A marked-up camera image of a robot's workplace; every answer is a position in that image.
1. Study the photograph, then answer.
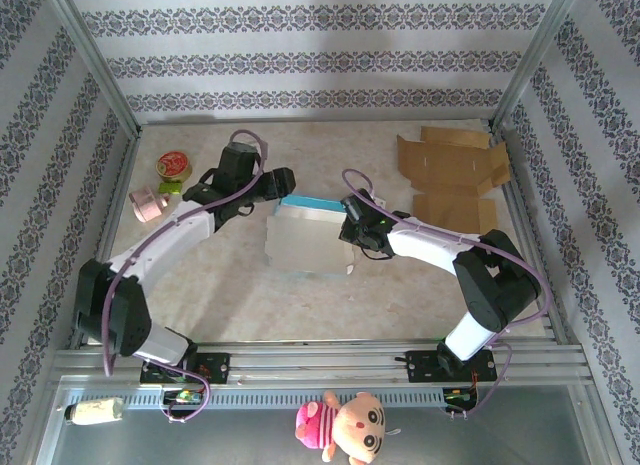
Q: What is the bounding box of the white and blue paper box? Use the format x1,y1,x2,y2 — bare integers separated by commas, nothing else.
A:
264,194,359,281

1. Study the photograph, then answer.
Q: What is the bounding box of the brown cardboard box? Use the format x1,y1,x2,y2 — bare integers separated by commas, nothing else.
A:
396,126,512,236

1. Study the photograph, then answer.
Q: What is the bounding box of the red round tin can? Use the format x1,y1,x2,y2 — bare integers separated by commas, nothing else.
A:
156,152,194,182

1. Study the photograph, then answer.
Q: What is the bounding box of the right small circuit board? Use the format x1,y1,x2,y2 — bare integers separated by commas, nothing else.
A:
442,387,479,412

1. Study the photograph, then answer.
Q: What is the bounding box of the small circuit board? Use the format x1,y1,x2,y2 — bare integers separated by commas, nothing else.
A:
162,389,206,407
442,387,479,412

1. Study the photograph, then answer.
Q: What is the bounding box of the pink plush doll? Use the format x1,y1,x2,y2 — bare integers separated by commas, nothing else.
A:
294,390,389,465

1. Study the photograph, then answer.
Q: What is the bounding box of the left small circuit board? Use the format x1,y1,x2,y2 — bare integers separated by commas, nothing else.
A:
162,389,206,407

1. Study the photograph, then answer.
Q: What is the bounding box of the grey metal sheet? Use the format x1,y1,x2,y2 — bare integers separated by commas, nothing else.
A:
34,377,621,465

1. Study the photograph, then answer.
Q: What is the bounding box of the beige cork-coloured bottle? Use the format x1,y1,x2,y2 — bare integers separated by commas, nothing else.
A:
63,396,125,427

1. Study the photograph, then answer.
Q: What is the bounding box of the left aluminium side rail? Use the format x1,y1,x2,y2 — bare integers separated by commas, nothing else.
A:
67,129,144,350

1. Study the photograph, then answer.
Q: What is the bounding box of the aluminium side rail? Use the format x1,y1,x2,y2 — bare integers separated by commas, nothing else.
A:
487,124,581,347
67,129,144,350

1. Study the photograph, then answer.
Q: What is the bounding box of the aluminium mounting rail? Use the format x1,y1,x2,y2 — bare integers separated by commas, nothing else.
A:
49,340,589,387

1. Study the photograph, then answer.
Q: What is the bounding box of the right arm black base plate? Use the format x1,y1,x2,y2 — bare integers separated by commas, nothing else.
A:
394,347,499,384

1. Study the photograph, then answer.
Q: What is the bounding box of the right aluminium side rail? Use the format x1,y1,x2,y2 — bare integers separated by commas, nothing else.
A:
487,124,581,347

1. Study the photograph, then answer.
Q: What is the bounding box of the left aluminium frame post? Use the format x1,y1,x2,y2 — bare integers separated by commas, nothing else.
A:
42,0,144,136

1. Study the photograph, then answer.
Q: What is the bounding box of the aluminium frame post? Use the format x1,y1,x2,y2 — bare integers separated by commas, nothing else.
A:
42,0,144,136
492,0,587,132

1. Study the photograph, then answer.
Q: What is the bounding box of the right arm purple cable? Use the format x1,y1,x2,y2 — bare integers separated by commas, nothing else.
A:
341,168,554,420

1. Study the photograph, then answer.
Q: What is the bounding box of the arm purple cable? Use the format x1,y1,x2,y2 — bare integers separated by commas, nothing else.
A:
102,129,271,424
341,168,554,420

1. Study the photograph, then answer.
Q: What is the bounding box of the slotted grey cable duct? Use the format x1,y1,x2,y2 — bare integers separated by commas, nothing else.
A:
119,387,482,412

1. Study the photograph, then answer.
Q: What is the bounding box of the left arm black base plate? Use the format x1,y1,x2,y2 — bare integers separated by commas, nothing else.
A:
139,352,232,385

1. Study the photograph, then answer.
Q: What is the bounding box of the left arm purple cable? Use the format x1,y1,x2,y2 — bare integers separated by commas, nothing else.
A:
102,129,271,424

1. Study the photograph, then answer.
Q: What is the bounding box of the right aluminium frame post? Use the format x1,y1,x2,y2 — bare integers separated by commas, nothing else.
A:
492,0,587,132

